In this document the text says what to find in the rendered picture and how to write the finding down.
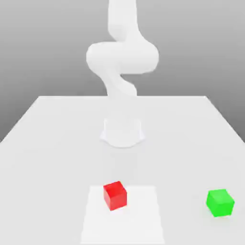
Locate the small green cube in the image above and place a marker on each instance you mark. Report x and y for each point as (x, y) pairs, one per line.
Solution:
(220, 202)

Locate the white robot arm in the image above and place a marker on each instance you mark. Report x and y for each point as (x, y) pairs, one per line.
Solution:
(122, 57)

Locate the small red cube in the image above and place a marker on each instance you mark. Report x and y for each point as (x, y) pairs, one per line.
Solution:
(115, 196)

